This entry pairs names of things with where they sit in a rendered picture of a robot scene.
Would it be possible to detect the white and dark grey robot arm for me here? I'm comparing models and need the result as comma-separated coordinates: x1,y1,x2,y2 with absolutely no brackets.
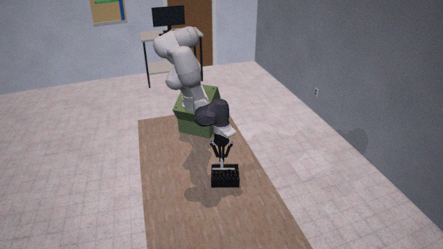
153,26,236,138

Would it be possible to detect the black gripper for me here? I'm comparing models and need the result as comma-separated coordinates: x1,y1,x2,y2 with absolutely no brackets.
210,133,233,167

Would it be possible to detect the black lighting desk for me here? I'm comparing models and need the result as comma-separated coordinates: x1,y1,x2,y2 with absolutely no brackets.
211,164,239,187

